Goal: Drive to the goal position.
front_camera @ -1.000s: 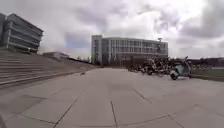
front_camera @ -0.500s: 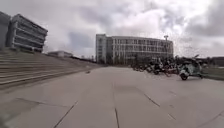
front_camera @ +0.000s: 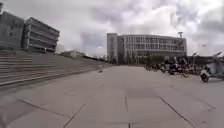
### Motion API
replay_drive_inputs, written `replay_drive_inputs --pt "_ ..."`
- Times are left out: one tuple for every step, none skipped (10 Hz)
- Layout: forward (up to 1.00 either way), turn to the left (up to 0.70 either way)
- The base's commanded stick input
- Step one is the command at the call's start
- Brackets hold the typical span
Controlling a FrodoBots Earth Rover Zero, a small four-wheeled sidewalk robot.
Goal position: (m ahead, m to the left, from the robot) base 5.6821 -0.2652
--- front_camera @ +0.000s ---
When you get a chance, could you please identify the grey paved plaza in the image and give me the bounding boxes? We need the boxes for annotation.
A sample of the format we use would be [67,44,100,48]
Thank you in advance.
[0,65,224,128]

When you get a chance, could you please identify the large glass-fronted building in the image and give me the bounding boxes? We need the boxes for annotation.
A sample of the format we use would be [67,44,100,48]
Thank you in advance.
[106,32,188,65]

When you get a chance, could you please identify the low distant building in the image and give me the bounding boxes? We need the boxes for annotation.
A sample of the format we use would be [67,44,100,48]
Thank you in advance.
[59,50,87,59]

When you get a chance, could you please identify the row of parked two-wheelers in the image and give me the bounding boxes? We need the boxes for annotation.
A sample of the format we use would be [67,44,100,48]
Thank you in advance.
[143,52,201,78]

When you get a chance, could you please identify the grey layered building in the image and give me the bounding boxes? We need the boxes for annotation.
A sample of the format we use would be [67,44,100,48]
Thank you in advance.
[22,16,61,54]

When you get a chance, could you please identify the wide grey stone steps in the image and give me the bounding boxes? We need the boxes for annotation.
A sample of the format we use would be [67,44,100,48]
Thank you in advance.
[0,49,109,90]

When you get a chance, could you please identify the white scooter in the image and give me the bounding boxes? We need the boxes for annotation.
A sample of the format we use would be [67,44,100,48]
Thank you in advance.
[199,51,224,83]

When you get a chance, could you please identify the dark grey building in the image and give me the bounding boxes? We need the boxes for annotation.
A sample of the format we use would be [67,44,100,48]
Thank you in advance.
[0,3,26,51]

